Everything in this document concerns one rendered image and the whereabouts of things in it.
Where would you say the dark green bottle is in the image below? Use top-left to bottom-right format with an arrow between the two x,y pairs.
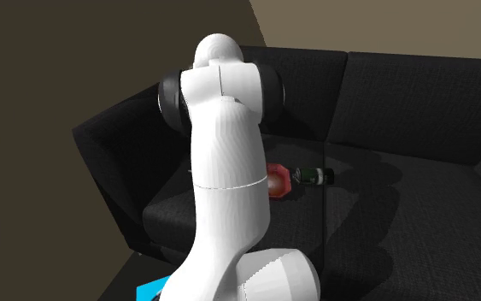
288,167 -> 335,186

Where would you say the blue and black robot stand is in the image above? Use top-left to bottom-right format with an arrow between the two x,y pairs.
97,251 -> 177,301

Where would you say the black fabric sofa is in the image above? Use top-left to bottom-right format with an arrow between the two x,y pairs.
71,44 -> 481,301

